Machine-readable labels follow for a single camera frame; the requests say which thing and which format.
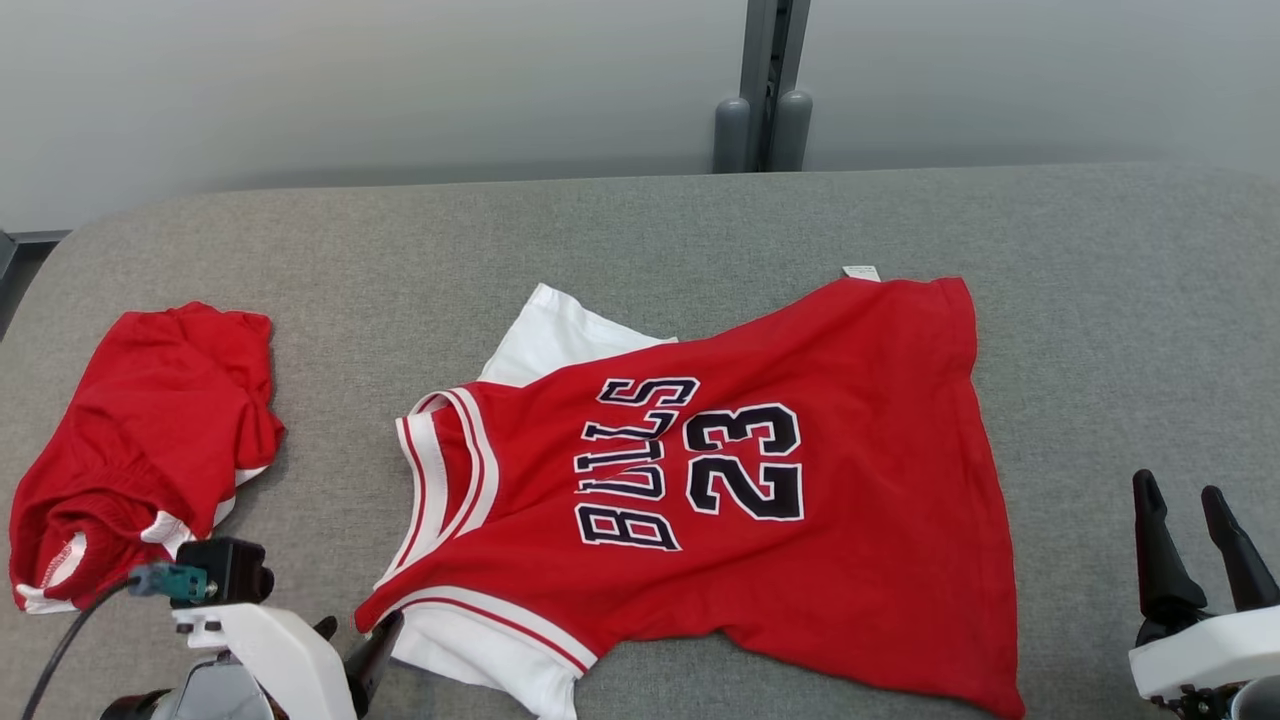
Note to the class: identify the red basketball jersey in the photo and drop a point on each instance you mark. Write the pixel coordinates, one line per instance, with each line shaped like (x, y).
(850, 400)

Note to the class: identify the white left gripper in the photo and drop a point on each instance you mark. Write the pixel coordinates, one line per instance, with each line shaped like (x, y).
(285, 665)

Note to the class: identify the grey metal partition post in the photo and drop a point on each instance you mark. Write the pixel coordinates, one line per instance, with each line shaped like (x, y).
(757, 50)

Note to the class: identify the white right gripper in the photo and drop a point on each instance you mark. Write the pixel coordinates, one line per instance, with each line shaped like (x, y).
(1210, 655)

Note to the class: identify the grey partition leg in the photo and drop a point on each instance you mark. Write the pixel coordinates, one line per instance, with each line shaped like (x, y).
(5, 262)

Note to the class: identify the red shorts white trim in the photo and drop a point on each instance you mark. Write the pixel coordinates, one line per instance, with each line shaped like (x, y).
(150, 420)

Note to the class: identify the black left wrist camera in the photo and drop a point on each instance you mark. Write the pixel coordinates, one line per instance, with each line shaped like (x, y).
(230, 570)

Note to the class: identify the grey cylindrical post foot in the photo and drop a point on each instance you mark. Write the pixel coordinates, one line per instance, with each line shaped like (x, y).
(730, 135)
(792, 130)

